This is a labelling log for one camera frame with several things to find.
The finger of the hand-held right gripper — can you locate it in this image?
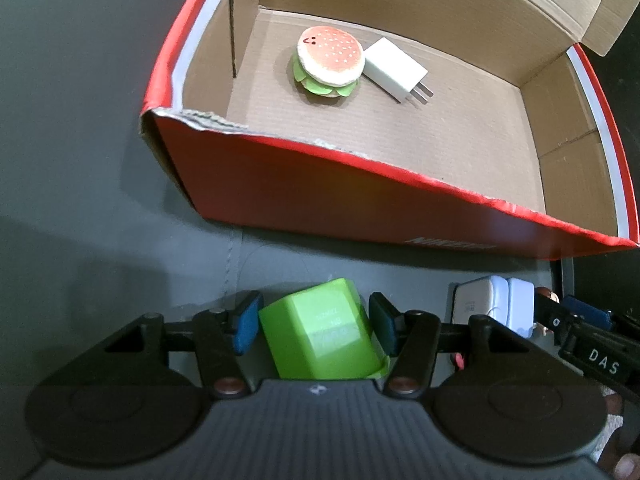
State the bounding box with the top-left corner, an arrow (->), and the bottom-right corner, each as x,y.
562,296 -> 640,336
535,289 -> 569,334

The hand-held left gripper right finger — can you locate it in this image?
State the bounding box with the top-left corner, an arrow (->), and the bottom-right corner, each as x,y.
368,292 -> 532,402

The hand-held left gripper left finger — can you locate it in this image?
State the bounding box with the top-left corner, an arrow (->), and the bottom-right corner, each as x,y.
101,291 -> 265,402

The red cardboard shoebox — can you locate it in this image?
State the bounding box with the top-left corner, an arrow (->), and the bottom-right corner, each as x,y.
139,0 -> 640,261

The lavender elephant-shaped charger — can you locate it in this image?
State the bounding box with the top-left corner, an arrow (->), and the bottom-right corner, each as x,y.
452,275 -> 536,339

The person's right hand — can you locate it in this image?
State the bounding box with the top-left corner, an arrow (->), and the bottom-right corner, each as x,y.
595,392 -> 640,480

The green cube toy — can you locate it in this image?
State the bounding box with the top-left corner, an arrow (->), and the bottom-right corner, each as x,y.
258,277 -> 390,380

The white plug charger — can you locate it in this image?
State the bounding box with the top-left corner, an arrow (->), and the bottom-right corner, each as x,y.
361,36 -> 435,106

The burger toy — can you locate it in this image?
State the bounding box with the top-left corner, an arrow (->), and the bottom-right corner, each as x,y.
291,26 -> 366,98

